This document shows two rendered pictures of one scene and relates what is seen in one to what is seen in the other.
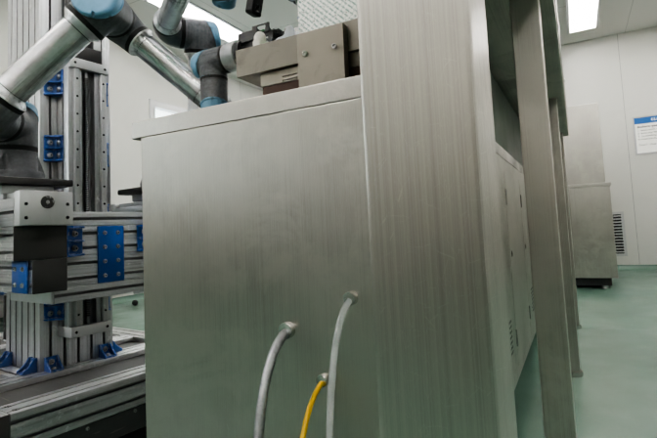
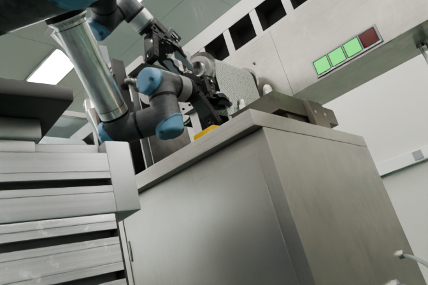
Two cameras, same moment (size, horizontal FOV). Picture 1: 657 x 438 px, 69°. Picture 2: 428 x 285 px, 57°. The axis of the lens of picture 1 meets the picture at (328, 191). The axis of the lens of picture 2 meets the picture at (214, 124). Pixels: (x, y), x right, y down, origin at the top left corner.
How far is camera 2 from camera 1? 1.60 m
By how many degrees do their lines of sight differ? 80
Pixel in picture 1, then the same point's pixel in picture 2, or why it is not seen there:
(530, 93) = not seen: hidden behind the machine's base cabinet
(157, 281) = (324, 273)
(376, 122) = not seen: outside the picture
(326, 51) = (321, 115)
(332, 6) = (237, 89)
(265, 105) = (327, 133)
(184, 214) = (318, 203)
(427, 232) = not seen: outside the picture
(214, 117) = (307, 130)
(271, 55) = (292, 104)
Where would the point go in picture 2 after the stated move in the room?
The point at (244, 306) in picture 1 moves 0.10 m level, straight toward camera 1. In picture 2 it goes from (374, 277) to (414, 265)
